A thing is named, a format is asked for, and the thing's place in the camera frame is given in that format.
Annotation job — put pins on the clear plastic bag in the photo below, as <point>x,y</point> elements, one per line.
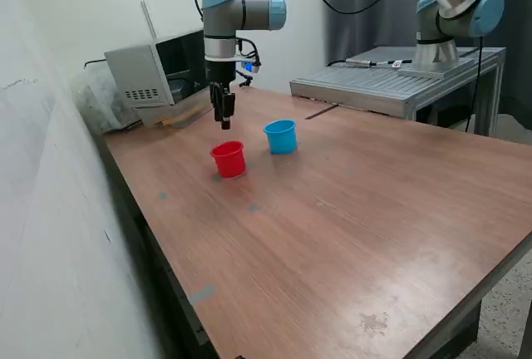
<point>95,101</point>

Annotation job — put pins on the silver microwave oven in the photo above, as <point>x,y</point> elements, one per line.
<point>137,68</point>

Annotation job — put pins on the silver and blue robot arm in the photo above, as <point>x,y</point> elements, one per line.
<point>220,18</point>

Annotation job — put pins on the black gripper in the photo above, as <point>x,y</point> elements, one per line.
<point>219,72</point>

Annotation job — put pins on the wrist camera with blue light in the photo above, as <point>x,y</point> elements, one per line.
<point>251,66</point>

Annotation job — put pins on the blue plastic cup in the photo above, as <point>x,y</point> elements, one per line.
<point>281,141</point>

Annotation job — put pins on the thin metal rod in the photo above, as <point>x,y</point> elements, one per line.
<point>147,18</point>

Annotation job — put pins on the aluminium robot base table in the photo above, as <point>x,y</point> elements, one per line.
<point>374,80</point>

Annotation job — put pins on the red plastic cup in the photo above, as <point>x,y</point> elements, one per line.
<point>228,163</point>

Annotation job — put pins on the dark grey curtain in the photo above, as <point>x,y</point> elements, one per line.
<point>374,35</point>

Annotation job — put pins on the white tag with red mark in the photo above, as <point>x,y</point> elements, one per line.
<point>397,64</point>

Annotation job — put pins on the grey tape strip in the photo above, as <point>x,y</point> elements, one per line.
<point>201,294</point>

